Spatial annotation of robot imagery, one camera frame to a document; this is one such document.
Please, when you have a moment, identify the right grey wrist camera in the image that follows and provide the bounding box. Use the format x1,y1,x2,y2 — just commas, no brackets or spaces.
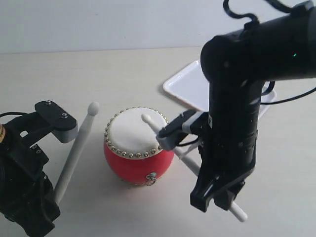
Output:
157,109,208,151

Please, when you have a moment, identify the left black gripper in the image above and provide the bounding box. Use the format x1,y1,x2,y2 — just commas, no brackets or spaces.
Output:
0,116,60,237

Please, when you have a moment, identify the small red drum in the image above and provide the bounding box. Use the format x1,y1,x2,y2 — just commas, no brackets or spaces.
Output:
104,106,174,186

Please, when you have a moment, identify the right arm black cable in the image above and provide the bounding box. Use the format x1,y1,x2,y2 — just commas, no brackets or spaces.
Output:
223,0,316,106

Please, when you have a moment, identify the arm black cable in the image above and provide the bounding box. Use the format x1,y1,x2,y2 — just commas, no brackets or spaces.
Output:
223,0,316,106
0,112,28,119

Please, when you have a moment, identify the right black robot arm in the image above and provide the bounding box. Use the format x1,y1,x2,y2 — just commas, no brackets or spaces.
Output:
190,0,316,212

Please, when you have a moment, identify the white plastic tray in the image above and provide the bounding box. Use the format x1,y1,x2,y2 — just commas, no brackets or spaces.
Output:
162,59,277,119

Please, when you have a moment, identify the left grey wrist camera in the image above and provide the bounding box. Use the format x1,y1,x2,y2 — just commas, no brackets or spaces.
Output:
35,100,78,143

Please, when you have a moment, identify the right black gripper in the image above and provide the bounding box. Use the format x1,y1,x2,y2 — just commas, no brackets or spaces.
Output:
190,111,259,212

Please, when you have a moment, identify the white drumstick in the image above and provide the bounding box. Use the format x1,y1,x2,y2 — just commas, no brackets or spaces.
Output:
141,114,248,222
53,101,99,205

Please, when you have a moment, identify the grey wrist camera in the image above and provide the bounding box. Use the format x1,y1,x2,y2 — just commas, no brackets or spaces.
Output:
35,100,78,143
157,109,208,151

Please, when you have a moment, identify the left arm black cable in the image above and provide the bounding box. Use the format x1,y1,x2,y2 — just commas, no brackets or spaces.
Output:
0,112,28,119

